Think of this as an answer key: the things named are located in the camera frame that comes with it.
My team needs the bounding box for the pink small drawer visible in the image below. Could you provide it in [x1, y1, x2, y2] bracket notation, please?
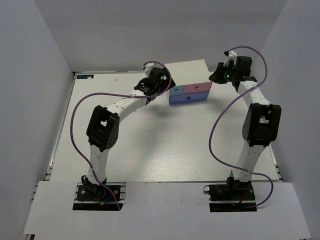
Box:
[183, 81, 212, 94]

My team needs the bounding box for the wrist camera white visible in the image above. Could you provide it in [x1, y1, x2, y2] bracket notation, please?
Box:
[223, 50, 238, 67]
[142, 62, 155, 76]

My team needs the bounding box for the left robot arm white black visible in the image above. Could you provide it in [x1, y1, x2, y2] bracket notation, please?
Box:
[81, 65, 176, 200]

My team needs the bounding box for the purple cable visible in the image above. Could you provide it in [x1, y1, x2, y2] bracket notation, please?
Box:
[208, 45, 274, 208]
[70, 60, 173, 211]

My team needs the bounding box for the white drawer organizer box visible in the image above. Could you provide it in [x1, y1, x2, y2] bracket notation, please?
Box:
[164, 58, 213, 97]

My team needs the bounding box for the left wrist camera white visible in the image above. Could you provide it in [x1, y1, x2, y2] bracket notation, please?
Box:
[142, 62, 155, 76]

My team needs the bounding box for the blue wide drawer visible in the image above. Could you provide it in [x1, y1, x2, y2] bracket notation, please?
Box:
[168, 91, 210, 105]

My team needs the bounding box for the left corner label sticker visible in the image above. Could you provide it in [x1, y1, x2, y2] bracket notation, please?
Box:
[76, 74, 94, 80]

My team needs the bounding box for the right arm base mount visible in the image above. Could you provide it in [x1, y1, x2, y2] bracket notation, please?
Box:
[203, 184, 257, 213]

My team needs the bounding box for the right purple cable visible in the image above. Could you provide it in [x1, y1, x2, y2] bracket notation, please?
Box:
[208, 45, 274, 208]

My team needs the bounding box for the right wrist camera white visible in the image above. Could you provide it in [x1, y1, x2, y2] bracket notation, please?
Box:
[223, 50, 238, 67]

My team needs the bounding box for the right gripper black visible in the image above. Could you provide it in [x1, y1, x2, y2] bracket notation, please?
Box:
[209, 62, 238, 85]

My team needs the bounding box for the light blue small drawer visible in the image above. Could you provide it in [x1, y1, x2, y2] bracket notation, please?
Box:
[169, 85, 185, 96]

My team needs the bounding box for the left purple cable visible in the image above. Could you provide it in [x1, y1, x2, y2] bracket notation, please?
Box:
[70, 60, 173, 211]

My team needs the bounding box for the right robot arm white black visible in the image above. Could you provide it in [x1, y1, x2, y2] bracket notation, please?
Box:
[209, 51, 282, 200]

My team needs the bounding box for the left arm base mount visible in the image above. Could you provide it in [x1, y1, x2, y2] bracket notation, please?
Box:
[72, 182, 127, 211]

